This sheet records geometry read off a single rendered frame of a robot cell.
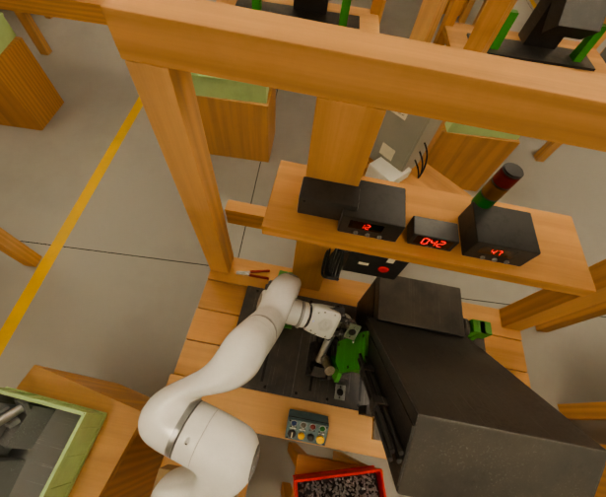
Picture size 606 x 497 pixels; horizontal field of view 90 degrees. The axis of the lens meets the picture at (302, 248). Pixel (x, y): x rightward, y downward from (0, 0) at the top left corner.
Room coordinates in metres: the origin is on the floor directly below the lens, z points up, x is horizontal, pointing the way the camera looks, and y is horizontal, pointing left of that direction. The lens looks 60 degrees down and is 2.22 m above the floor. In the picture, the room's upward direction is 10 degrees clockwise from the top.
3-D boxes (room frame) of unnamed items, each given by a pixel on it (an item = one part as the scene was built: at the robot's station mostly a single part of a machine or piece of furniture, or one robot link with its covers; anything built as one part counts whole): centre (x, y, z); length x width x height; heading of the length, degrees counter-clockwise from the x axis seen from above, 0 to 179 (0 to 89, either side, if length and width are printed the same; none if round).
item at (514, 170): (0.59, -0.45, 1.71); 0.05 x 0.05 x 0.04
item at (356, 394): (0.29, -0.33, 0.89); 1.10 x 0.42 x 0.02; 89
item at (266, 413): (0.01, -0.33, 0.82); 1.50 x 0.14 x 0.15; 89
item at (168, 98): (0.59, -0.33, 1.36); 1.49 x 0.09 x 0.97; 89
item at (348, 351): (0.23, -0.26, 1.17); 0.13 x 0.12 x 0.20; 89
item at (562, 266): (0.55, -0.33, 1.52); 0.90 x 0.25 x 0.04; 89
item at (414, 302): (0.42, -0.44, 1.07); 0.30 x 0.18 x 0.34; 89
